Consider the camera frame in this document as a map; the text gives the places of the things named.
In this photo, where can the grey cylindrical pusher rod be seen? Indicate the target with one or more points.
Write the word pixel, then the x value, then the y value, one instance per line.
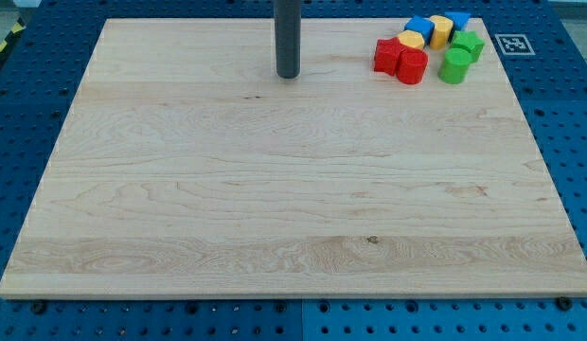
pixel 287 26

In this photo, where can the blue cube block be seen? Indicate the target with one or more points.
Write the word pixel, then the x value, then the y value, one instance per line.
pixel 421 25

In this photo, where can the black bolt bottom right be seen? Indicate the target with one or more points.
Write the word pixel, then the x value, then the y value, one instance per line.
pixel 564 303

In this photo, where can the white fiducial marker tag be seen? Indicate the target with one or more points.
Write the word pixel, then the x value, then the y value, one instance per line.
pixel 514 44

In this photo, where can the red cylinder block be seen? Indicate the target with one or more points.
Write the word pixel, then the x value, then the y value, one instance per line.
pixel 412 66

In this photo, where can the green cylinder block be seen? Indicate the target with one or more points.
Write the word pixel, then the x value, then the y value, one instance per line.
pixel 455 65

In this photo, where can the red star block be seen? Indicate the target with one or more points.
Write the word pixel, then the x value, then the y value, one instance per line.
pixel 387 55

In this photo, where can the black bolt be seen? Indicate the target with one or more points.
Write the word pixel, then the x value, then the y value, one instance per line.
pixel 564 303
pixel 38 307

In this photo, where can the yellow hexagon block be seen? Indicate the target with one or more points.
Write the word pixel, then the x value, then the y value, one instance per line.
pixel 411 38

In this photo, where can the black bolt bottom left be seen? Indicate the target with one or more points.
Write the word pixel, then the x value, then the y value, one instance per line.
pixel 38 307

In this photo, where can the light wooden board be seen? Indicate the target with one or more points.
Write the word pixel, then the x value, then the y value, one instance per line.
pixel 187 169

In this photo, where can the yellow rounded block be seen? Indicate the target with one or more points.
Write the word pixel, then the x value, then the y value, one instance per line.
pixel 441 31

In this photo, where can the blue triangle block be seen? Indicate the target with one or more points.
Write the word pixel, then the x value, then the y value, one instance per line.
pixel 459 19

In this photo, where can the green star block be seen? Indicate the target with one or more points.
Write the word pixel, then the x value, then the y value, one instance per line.
pixel 470 42

